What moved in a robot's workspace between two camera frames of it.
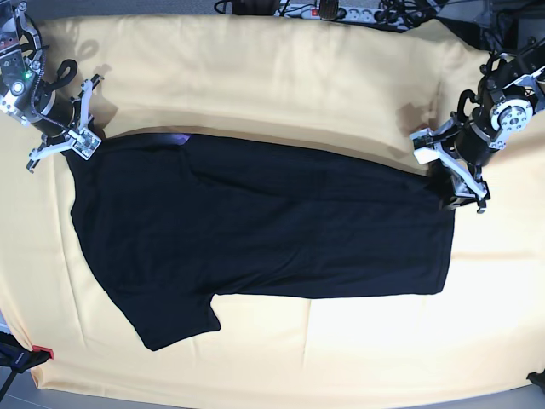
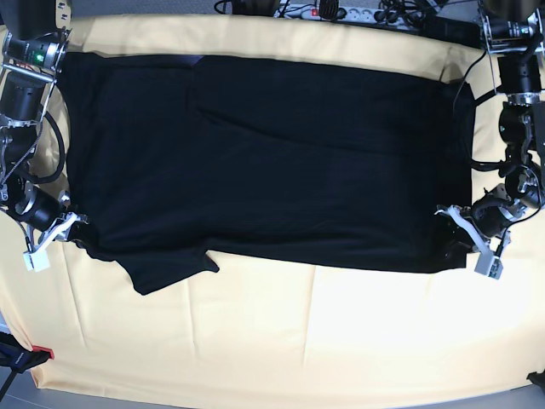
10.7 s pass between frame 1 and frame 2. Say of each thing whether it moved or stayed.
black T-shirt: moved
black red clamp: stayed
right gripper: moved
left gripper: moved
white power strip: stayed
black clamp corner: stayed
